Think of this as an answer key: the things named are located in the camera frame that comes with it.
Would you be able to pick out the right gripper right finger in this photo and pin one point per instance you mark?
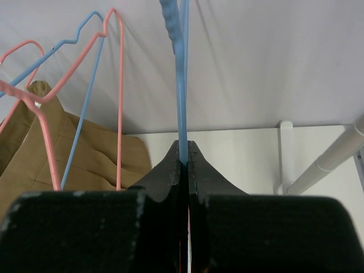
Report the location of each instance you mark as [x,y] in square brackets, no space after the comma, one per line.
[232,231]

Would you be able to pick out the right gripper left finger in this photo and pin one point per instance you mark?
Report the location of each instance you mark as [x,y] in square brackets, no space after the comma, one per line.
[135,230]

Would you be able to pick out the blue wire hanger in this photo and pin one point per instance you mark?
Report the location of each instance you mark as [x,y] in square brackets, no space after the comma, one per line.
[176,17]
[84,108]

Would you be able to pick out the brown skirt on hanger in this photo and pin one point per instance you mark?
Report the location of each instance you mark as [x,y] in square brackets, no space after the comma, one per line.
[24,163]

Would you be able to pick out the pink hanger holding brown skirt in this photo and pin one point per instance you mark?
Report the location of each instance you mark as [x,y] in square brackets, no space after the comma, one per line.
[22,95]

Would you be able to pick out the white metal clothes rack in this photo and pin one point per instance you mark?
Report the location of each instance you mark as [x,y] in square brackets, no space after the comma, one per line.
[345,146]

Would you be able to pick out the pink wire hanger middle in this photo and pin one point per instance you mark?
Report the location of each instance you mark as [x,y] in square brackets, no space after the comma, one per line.
[72,69]

